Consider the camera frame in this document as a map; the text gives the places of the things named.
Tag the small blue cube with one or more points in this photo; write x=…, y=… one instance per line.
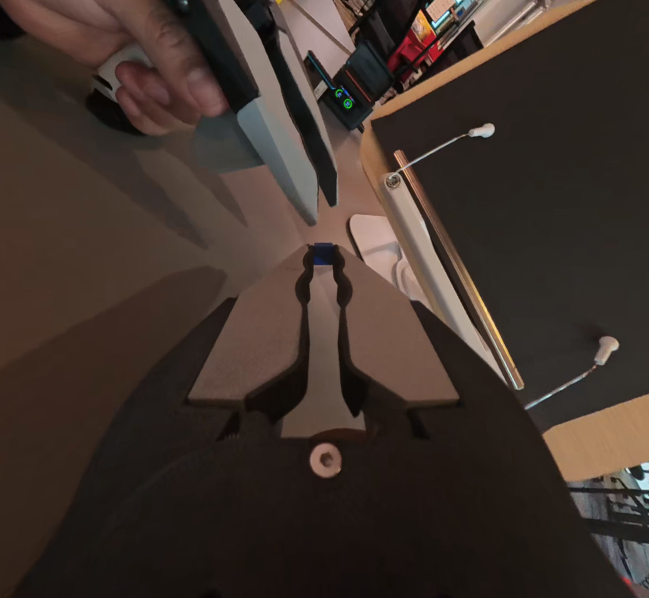
x=322, y=255

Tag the dark power bank with display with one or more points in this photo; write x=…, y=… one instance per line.
x=365, y=75

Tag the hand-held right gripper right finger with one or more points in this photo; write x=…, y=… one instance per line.
x=395, y=344

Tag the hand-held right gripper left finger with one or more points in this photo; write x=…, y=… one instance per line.
x=253, y=344

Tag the book stand with black board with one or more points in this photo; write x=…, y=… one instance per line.
x=532, y=227

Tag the person's left hand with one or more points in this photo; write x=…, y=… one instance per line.
x=101, y=9

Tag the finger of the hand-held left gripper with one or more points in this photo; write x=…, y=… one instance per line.
x=309, y=116
x=284, y=151

